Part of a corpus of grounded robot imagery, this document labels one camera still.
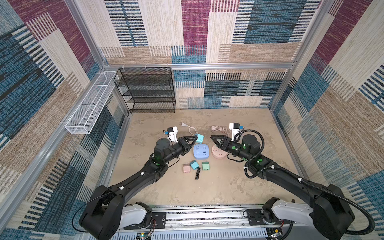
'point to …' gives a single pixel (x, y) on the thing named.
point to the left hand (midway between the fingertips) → (198, 137)
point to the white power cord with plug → (192, 130)
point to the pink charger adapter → (186, 168)
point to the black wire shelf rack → (147, 88)
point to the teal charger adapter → (200, 138)
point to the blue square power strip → (201, 151)
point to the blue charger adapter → (194, 164)
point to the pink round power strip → (218, 153)
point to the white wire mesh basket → (86, 115)
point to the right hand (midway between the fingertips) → (211, 140)
